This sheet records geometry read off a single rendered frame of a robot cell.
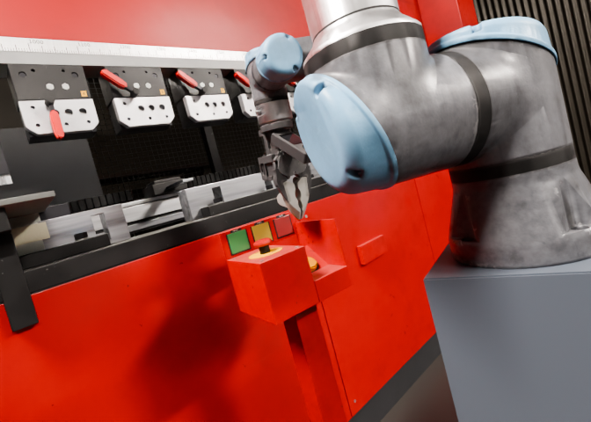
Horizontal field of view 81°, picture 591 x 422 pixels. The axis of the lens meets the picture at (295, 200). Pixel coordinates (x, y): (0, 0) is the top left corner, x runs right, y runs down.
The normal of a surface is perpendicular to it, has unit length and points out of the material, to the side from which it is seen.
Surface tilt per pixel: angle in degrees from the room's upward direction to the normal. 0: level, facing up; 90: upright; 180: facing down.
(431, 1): 90
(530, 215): 72
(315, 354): 90
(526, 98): 98
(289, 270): 90
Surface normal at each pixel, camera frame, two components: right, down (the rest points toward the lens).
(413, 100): 0.24, -0.01
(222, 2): 0.63, -0.13
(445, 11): -0.73, 0.22
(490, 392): -0.56, 0.19
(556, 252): -0.27, 0.11
